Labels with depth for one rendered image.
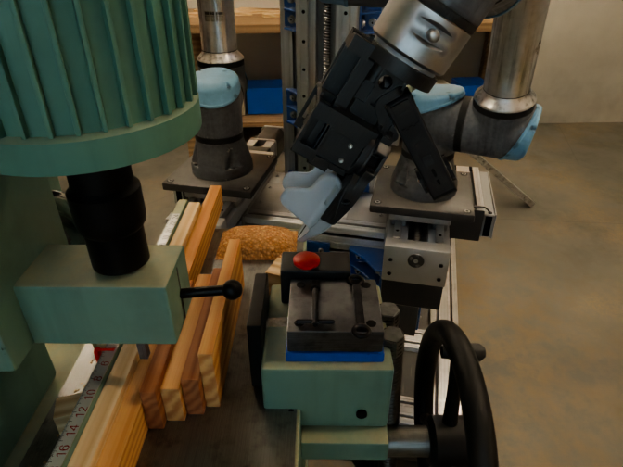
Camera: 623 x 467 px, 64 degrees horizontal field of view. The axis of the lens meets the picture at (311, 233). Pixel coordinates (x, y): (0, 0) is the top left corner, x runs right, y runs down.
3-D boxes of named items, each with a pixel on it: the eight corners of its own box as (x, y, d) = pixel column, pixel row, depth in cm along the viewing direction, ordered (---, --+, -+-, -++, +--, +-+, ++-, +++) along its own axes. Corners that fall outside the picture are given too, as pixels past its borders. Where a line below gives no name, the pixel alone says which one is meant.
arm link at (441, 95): (409, 134, 117) (415, 76, 110) (467, 144, 112) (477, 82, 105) (394, 152, 108) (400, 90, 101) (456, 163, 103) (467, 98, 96)
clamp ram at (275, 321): (319, 387, 55) (319, 326, 50) (251, 386, 55) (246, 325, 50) (318, 330, 62) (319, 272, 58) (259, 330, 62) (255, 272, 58)
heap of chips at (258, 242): (296, 260, 76) (295, 245, 75) (214, 259, 76) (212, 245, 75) (298, 231, 83) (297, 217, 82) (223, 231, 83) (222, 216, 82)
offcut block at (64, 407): (89, 409, 65) (83, 391, 63) (87, 429, 62) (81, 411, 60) (63, 414, 64) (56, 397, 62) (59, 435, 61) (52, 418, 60)
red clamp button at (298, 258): (320, 271, 54) (320, 264, 54) (292, 271, 54) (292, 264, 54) (320, 256, 57) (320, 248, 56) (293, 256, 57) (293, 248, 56)
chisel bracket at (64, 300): (180, 357, 48) (166, 287, 43) (34, 356, 48) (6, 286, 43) (196, 307, 54) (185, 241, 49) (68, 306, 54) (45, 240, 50)
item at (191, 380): (204, 414, 52) (197, 379, 49) (186, 414, 52) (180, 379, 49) (230, 299, 68) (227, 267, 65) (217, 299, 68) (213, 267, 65)
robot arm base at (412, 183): (393, 170, 123) (396, 132, 118) (455, 176, 120) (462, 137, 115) (387, 198, 111) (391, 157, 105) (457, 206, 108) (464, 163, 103)
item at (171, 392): (184, 421, 52) (178, 388, 49) (167, 421, 52) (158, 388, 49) (216, 302, 68) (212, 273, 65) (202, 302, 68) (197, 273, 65)
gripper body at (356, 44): (290, 128, 51) (353, 18, 46) (360, 166, 53) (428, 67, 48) (286, 157, 45) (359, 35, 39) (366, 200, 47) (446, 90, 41)
